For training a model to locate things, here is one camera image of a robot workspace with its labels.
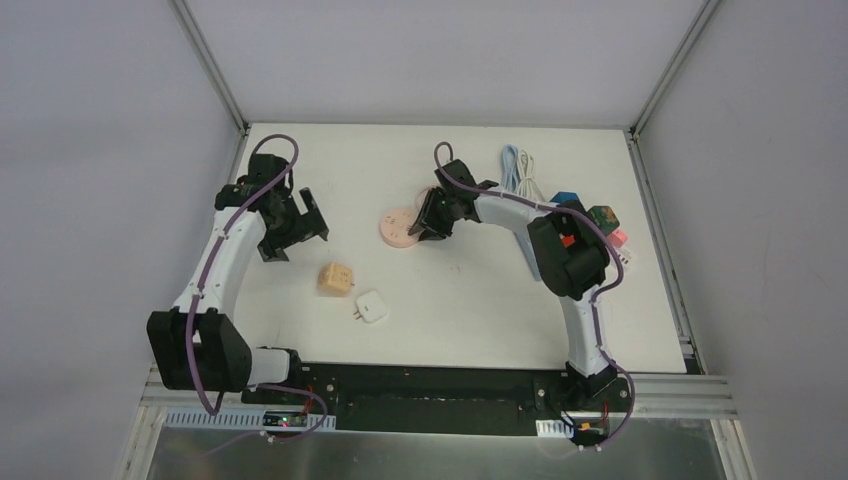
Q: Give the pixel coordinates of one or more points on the pink power strip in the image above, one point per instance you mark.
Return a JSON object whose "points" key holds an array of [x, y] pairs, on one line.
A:
{"points": [[617, 238]]}

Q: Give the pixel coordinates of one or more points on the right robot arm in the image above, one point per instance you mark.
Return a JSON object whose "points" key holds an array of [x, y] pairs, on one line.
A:
{"points": [[571, 257]]}

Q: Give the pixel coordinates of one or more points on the beige cube plug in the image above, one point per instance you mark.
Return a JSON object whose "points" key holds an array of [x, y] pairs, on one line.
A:
{"points": [[335, 279]]}

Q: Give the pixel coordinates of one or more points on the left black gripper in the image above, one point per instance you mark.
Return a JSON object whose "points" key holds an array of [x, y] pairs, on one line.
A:
{"points": [[294, 230]]}

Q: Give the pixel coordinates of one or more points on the white charger plug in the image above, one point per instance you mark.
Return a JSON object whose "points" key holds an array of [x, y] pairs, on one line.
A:
{"points": [[370, 307]]}

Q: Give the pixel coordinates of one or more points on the round pink socket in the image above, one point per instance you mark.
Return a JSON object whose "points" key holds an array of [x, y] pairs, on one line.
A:
{"points": [[395, 225]]}

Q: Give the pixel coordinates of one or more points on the blue cube socket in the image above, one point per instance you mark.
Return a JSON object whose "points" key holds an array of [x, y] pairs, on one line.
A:
{"points": [[562, 197]]}

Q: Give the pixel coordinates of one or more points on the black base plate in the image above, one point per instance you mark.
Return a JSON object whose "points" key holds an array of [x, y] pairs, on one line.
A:
{"points": [[464, 401]]}

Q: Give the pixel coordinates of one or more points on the dark green cube socket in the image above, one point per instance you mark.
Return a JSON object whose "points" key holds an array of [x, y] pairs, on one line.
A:
{"points": [[604, 218]]}

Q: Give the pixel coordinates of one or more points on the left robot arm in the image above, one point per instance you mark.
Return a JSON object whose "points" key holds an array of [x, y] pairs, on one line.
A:
{"points": [[197, 340]]}

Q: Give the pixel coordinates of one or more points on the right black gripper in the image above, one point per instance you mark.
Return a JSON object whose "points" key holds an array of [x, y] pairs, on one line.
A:
{"points": [[436, 212]]}

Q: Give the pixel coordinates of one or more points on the light blue power strip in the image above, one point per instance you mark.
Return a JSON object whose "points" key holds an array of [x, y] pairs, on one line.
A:
{"points": [[527, 250]]}

